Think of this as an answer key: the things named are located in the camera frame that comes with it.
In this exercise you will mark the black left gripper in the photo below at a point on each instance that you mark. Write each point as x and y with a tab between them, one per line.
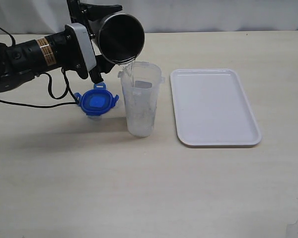
69	55

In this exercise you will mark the stainless steel cup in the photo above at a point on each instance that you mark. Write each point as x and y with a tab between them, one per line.
120	37

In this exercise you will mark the blue plastic lid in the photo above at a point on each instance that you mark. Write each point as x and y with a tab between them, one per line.
96	101

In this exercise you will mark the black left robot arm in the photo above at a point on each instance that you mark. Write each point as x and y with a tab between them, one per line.
20	63

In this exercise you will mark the clear plastic container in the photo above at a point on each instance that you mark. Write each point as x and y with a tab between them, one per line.
140	87

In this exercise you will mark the white rectangular tray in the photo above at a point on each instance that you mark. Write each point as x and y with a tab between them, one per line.
211	109

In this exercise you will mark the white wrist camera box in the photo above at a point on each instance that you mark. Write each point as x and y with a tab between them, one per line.
84	44

